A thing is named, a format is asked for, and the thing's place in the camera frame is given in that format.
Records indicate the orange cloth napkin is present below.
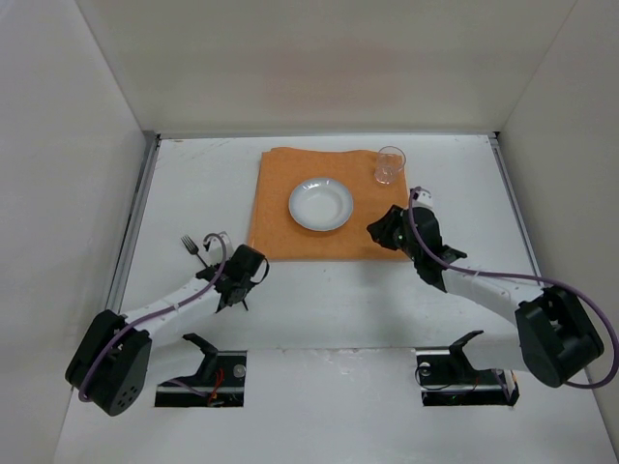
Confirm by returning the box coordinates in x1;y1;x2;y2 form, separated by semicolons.
247;147;408;261

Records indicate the clear plastic cup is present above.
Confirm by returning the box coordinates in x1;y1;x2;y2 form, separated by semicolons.
374;145;406;185

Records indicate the clear plastic plate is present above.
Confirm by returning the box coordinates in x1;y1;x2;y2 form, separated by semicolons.
288;177;354;232

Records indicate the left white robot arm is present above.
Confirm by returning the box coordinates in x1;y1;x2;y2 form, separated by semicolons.
65;245;270;417

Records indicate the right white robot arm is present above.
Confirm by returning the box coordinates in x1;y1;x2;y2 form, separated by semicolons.
367;205;604;388

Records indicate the black plastic fork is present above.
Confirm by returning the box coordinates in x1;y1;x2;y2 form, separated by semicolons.
181;235;207;267

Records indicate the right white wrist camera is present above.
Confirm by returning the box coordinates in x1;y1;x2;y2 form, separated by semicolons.
409;188;433;210

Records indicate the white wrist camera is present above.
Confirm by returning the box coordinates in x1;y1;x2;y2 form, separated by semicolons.
202;231;234;265
409;188;433;210

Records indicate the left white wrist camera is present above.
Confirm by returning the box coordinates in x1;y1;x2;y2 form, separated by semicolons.
202;231;234;265

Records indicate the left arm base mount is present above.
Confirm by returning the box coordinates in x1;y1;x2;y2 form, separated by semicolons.
154;351;248;409

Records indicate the right aluminium table rail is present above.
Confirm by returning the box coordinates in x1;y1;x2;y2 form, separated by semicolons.
487;130;601;388

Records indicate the aluminium table rail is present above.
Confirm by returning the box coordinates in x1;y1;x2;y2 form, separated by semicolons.
103;130;161;313
487;130;601;388

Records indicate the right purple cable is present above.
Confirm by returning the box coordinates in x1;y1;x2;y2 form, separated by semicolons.
406;186;619;390

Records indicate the purple cable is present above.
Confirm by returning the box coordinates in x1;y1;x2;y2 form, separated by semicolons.
77;233;229;403
406;186;619;390

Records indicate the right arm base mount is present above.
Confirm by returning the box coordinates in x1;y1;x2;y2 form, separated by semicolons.
414;348;520;407

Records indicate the left aluminium table rail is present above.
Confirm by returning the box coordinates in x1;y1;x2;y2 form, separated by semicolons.
103;130;161;313

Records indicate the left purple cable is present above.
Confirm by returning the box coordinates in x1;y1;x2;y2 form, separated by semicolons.
77;233;229;403

